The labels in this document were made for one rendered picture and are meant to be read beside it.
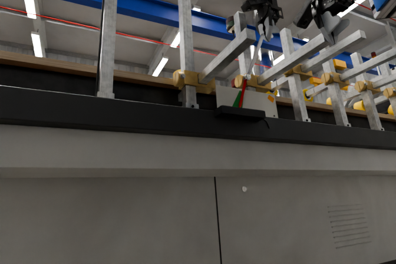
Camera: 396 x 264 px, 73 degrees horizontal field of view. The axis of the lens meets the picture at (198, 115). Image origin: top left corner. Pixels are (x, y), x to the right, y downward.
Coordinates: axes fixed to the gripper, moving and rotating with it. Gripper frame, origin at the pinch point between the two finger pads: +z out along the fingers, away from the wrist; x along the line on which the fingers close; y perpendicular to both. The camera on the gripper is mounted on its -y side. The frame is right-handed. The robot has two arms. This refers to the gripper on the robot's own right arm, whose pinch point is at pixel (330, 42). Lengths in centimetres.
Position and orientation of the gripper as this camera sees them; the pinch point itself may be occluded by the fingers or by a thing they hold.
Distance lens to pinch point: 85.4
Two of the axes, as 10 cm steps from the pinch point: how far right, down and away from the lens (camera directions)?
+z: 0.6, 9.4, -3.2
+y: 4.5, -3.1, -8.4
